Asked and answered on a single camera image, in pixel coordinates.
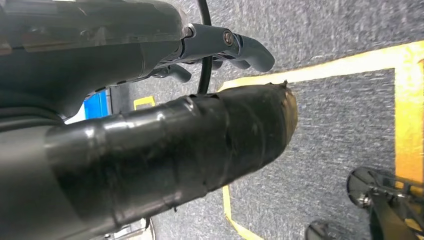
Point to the yellow floor tape square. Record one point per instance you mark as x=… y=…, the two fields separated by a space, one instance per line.
x=409 y=116
x=144 y=102

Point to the blue metal shelf rack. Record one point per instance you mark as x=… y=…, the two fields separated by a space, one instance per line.
x=97 y=104

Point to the black wheeled base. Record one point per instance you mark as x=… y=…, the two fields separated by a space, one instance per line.
x=387 y=215

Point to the left robot arm sleeve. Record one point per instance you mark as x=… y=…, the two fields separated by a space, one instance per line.
x=20 y=114

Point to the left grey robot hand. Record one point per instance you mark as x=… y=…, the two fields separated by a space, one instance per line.
x=149 y=149

